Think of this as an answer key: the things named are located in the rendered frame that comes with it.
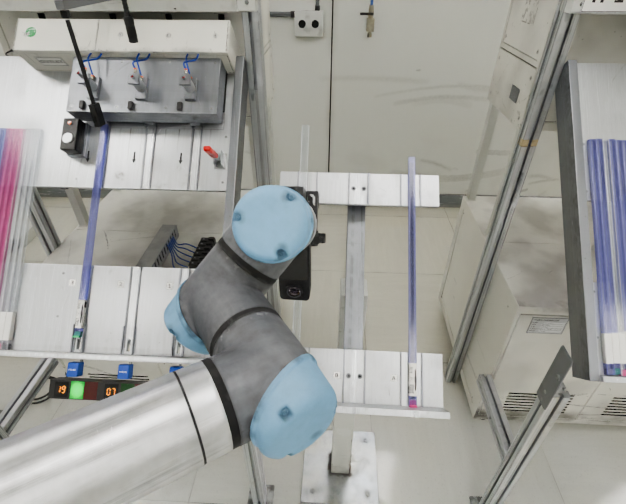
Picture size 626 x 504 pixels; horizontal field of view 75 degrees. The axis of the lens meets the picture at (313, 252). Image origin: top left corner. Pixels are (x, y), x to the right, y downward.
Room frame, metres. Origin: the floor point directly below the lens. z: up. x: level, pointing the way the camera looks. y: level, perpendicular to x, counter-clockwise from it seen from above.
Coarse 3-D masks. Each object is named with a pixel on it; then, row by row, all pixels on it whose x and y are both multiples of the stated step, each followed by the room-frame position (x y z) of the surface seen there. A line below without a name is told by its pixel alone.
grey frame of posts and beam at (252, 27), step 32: (0, 0) 1.06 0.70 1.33; (32, 0) 1.06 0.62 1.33; (128, 0) 1.05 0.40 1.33; (160, 0) 1.04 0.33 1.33; (192, 0) 1.04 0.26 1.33; (224, 0) 1.03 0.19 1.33; (256, 0) 1.05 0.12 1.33; (256, 32) 1.06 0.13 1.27; (256, 64) 1.06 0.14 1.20; (256, 128) 1.06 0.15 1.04; (256, 160) 1.06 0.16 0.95; (32, 224) 1.10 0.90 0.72; (256, 448) 0.56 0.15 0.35; (256, 480) 0.56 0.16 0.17
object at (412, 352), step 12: (408, 168) 0.80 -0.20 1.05; (408, 180) 0.78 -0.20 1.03; (408, 192) 0.76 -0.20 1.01; (408, 204) 0.74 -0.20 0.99; (408, 216) 0.73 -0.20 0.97; (408, 228) 0.71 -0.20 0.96; (408, 240) 0.69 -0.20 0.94; (408, 252) 0.67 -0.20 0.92; (408, 264) 0.65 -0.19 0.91; (408, 276) 0.63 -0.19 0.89; (408, 288) 0.61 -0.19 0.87; (408, 300) 0.60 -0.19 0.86; (408, 312) 0.58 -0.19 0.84; (408, 324) 0.56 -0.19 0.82; (408, 336) 0.55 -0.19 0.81; (408, 348) 0.53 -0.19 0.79; (408, 360) 0.51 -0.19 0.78; (408, 396) 0.46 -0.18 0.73
